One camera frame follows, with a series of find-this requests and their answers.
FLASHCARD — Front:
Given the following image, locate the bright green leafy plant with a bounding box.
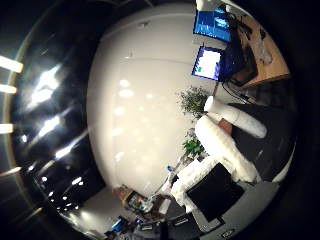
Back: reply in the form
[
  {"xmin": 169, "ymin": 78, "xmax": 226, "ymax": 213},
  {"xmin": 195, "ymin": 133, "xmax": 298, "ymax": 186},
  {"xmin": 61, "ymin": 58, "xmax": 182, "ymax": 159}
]
[{"xmin": 182, "ymin": 138, "xmax": 206, "ymax": 158}]

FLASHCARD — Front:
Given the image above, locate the cluttered wooden shelf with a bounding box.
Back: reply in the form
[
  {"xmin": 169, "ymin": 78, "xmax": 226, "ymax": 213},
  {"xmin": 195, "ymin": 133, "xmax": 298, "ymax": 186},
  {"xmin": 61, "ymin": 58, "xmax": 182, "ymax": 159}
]
[{"xmin": 112, "ymin": 184, "xmax": 161, "ymax": 216}]

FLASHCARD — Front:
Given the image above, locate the grey-green bushy plant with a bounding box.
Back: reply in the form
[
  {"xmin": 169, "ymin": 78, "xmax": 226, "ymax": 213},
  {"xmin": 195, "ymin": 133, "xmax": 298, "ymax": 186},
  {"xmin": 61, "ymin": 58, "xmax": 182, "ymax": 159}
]
[{"xmin": 178, "ymin": 85, "xmax": 210, "ymax": 119}]

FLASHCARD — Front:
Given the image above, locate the computer monitor with lit screen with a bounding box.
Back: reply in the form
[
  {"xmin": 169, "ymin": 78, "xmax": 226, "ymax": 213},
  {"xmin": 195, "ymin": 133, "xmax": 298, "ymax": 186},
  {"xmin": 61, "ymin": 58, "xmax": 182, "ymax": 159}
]
[
  {"xmin": 191, "ymin": 45, "xmax": 224, "ymax": 82},
  {"xmin": 192, "ymin": 9, "xmax": 232, "ymax": 43}
]

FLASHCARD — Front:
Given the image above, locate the wooden desk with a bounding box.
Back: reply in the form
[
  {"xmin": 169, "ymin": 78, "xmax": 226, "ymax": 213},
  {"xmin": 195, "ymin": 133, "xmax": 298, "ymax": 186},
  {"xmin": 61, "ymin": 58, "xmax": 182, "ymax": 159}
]
[{"xmin": 233, "ymin": 13, "xmax": 290, "ymax": 89}]

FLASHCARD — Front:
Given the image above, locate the black cable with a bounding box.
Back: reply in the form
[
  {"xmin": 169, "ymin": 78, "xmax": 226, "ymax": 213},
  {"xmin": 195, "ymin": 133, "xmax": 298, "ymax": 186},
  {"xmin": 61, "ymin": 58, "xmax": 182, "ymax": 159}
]
[{"xmin": 221, "ymin": 81, "xmax": 256, "ymax": 104}]

